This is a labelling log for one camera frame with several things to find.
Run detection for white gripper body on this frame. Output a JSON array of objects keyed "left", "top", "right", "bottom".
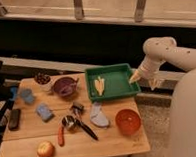
[{"left": 138, "top": 57, "right": 165, "bottom": 80}]

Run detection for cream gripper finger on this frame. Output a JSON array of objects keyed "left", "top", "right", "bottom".
[
  {"left": 129, "top": 70, "right": 141, "bottom": 84},
  {"left": 149, "top": 78, "right": 162, "bottom": 90}
]

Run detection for red yellow apple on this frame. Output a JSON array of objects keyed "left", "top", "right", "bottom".
[{"left": 37, "top": 141, "right": 55, "bottom": 157}]

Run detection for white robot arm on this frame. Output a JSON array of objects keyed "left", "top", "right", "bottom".
[{"left": 130, "top": 36, "right": 196, "bottom": 157}]

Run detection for green plastic tray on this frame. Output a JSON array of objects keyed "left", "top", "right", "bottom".
[{"left": 85, "top": 63, "right": 140, "bottom": 102}]

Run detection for yellow corn toy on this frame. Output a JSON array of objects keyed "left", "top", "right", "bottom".
[{"left": 94, "top": 77, "right": 105, "bottom": 96}]

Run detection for orange plastic bowl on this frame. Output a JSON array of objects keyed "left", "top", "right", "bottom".
[{"left": 115, "top": 109, "right": 141, "bottom": 136}]

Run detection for blue white cloth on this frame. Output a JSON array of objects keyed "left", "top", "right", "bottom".
[{"left": 90, "top": 102, "right": 110, "bottom": 128}]

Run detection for purple plastic bowl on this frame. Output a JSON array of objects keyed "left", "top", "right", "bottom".
[{"left": 53, "top": 77, "right": 79, "bottom": 97}]

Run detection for orange carrot toy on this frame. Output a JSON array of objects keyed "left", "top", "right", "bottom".
[{"left": 58, "top": 125, "right": 64, "bottom": 146}]

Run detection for blue sponge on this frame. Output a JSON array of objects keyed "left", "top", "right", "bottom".
[{"left": 35, "top": 103, "right": 54, "bottom": 122}]

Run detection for black rectangular block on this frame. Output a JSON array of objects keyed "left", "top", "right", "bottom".
[{"left": 8, "top": 109, "right": 21, "bottom": 130}]

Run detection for metal spoon black handle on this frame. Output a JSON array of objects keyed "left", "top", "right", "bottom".
[{"left": 62, "top": 115, "right": 98, "bottom": 140}]

